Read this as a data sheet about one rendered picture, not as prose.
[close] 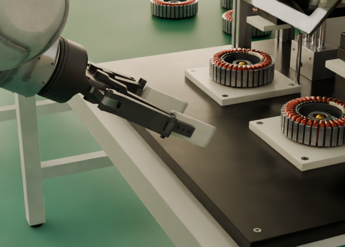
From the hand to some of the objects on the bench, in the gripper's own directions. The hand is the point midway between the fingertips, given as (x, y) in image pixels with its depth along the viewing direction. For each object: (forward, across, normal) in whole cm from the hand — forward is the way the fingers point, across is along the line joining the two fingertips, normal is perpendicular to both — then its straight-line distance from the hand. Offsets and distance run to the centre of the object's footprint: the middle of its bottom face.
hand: (180, 118), depth 99 cm
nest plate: (+23, -24, +5) cm, 34 cm away
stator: (+22, -24, +6) cm, 33 cm away
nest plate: (+23, 0, +5) cm, 23 cm away
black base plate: (+25, -12, +4) cm, 28 cm away
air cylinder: (+35, -24, +12) cm, 44 cm away
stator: (+22, 0, +6) cm, 23 cm away
